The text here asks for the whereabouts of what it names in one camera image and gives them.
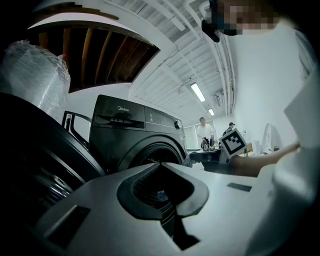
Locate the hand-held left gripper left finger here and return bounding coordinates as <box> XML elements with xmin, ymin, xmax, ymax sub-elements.
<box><xmin>23</xmin><ymin>161</ymin><xmax>185</xmax><ymax>256</ymax></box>

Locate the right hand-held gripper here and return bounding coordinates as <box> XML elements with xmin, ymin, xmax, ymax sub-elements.
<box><xmin>184</xmin><ymin>127</ymin><xmax>249</xmax><ymax>174</ymax></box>

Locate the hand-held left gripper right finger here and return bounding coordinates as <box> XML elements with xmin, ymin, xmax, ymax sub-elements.
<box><xmin>161</xmin><ymin>161</ymin><xmax>274</xmax><ymax>256</ymax></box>

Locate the dark grey washing machine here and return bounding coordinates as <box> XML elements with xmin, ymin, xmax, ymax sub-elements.
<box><xmin>0</xmin><ymin>92</ymin><xmax>188</xmax><ymax>228</ymax></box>

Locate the person's right forearm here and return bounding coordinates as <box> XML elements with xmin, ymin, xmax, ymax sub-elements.
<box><xmin>229</xmin><ymin>141</ymin><xmax>302</xmax><ymax>178</ymax></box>

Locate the ceiling air conditioner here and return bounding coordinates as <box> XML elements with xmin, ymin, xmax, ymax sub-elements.
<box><xmin>211</xmin><ymin>89</ymin><xmax>226</xmax><ymax>108</ymax></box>

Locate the white toilet with open lid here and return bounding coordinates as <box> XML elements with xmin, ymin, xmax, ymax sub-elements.
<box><xmin>260</xmin><ymin>122</ymin><xmax>283</xmax><ymax>154</ymax></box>

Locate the person's white t-shirt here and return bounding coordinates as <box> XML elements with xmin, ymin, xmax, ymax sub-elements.
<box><xmin>234</xmin><ymin>21</ymin><xmax>320</xmax><ymax>256</ymax></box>

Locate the dark wooden staircase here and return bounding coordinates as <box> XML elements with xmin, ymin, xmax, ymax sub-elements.
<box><xmin>26</xmin><ymin>1</ymin><xmax>161</xmax><ymax>94</ymax></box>

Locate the person's head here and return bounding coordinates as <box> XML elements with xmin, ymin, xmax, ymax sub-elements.
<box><xmin>208</xmin><ymin>0</ymin><xmax>283</xmax><ymax>37</ymax></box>

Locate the plastic-wrapped black object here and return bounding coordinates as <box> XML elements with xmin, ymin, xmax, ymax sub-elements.
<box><xmin>0</xmin><ymin>40</ymin><xmax>71</xmax><ymax>118</ymax></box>

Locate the head-worn camera with teal band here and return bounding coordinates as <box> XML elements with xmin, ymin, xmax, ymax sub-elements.
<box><xmin>201</xmin><ymin>0</ymin><xmax>221</xmax><ymax>43</ymax></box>

